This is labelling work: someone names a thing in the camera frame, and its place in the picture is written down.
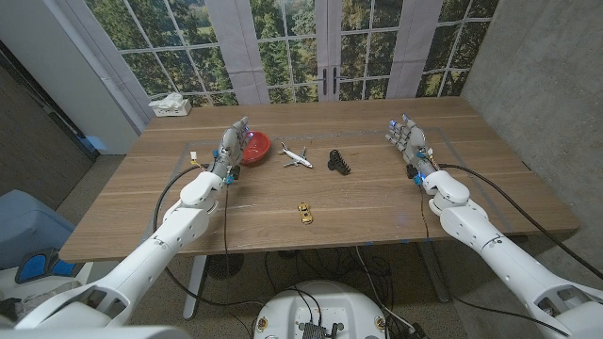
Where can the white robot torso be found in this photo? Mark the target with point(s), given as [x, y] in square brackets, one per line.
[320, 306]

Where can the blue-grey bin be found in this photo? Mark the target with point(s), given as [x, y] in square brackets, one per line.
[28, 226]

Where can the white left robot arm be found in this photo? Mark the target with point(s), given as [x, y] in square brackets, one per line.
[165, 230]

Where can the white table leg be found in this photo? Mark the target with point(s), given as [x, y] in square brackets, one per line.
[194, 287]

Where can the red bowl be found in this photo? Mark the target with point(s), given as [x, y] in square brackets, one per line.
[258, 148]

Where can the small blue box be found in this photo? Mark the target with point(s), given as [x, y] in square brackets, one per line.
[96, 142]

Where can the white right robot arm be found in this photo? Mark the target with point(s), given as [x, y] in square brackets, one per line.
[490, 245]

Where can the yellow toy car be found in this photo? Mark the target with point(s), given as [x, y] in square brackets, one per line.
[305, 214]

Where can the blue and black pad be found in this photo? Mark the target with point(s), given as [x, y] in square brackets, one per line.
[33, 266]

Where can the clear plastic pipette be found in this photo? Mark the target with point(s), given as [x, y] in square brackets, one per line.
[240, 206]

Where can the white power strip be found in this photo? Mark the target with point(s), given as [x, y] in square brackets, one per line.
[175, 111]

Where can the black backdrop frame bar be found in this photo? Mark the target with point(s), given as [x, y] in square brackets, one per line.
[47, 103]

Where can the white robot body edge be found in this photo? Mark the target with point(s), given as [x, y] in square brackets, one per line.
[94, 333]

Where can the white toy airplane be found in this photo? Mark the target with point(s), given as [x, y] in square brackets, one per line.
[296, 158]

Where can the window forest print backdrop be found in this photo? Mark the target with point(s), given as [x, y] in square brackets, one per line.
[292, 47]

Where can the black round floor fan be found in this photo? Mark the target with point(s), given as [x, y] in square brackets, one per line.
[226, 266]

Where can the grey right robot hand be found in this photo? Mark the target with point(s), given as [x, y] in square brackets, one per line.
[411, 141]

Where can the grey table leg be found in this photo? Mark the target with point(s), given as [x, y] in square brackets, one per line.
[435, 278]

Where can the grey white sneaker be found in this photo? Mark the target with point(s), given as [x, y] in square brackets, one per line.
[52, 294]

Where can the white floor platform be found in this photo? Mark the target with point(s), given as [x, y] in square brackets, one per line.
[9, 282]

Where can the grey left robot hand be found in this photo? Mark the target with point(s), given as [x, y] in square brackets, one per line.
[231, 146]

